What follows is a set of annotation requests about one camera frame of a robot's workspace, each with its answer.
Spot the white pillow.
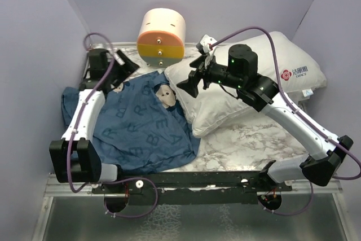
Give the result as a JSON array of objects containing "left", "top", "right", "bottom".
[{"left": 164, "top": 30, "right": 328, "bottom": 138}]

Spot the round pastel drawer cabinet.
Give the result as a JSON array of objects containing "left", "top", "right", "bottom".
[{"left": 137, "top": 8, "right": 186, "bottom": 68}]

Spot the blue patterned pillowcase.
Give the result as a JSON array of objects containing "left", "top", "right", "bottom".
[{"left": 61, "top": 71, "right": 200, "bottom": 174}]

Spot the aluminium frame rail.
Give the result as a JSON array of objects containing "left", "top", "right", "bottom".
[{"left": 44, "top": 174, "right": 342, "bottom": 197}]

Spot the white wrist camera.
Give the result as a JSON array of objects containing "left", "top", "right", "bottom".
[
  {"left": 196, "top": 34, "right": 217, "bottom": 55},
  {"left": 111, "top": 50, "right": 125, "bottom": 65}
]

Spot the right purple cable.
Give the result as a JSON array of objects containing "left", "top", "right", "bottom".
[{"left": 208, "top": 26, "right": 361, "bottom": 216}]

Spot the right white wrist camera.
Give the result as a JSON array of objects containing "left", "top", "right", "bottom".
[{"left": 196, "top": 34, "right": 217, "bottom": 55}]

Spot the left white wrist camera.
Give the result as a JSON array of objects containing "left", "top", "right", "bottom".
[{"left": 111, "top": 50, "right": 125, "bottom": 65}]

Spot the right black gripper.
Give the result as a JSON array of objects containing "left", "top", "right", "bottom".
[{"left": 177, "top": 52, "right": 243, "bottom": 98}]

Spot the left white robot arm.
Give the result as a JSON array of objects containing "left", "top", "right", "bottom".
[{"left": 49, "top": 49, "right": 139, "bottom": 193}]

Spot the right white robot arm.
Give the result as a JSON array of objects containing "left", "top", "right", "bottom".
[{"left": 177, "top": 44, "right": 353, "bottom": 191}]

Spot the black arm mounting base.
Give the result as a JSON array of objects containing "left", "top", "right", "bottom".
[{"left": 92, "top": 170, "right": 292, "bottom": 206}]

